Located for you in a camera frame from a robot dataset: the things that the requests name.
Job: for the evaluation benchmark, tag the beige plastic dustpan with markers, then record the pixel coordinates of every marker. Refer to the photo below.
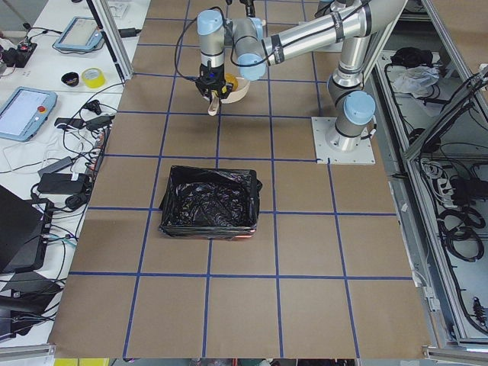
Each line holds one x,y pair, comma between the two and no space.
240,93

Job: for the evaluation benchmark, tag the black laptop computer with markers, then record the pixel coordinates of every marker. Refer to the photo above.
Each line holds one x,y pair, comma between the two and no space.
25,227

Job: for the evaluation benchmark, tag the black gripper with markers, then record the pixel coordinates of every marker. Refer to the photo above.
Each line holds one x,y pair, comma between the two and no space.
216,78

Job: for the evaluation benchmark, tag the crumpled white paper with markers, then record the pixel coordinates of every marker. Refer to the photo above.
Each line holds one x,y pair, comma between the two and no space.
418,81

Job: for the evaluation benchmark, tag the aluminium frame post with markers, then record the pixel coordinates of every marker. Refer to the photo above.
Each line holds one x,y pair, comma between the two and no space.
103,17

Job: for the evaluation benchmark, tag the pink trash bin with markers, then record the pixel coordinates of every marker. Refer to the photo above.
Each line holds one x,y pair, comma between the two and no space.
243,234

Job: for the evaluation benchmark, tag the upper teach pendant tablet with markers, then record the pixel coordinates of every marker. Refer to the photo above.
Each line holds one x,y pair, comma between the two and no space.
80,36

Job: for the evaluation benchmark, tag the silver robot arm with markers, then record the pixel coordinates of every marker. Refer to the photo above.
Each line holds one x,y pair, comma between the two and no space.
349,24

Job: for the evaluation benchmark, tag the black trash bag liner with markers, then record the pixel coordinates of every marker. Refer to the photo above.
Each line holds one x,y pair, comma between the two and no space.
209,203

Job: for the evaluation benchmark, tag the yellow toy potato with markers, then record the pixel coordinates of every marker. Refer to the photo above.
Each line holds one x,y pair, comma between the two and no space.
229,79

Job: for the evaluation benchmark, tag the yellow tape roll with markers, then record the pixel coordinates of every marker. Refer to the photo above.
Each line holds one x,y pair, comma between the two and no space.
93,77

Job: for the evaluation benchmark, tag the teach pendant tablet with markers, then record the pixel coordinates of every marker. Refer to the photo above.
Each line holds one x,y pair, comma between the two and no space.
80,36
23,114

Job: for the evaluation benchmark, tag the lower teach pendant tablet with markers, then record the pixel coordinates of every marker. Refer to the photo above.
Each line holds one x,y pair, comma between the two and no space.
23,114

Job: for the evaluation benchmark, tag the black power adapter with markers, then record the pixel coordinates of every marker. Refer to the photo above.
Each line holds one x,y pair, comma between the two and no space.
62,183

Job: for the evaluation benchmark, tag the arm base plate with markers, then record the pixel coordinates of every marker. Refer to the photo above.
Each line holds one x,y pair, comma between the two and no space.
333,148

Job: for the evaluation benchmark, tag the aluminium side frame rail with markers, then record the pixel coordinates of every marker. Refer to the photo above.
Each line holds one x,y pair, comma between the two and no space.
440,320

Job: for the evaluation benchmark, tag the black tape roll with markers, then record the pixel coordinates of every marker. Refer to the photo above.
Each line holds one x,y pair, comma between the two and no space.
70,79

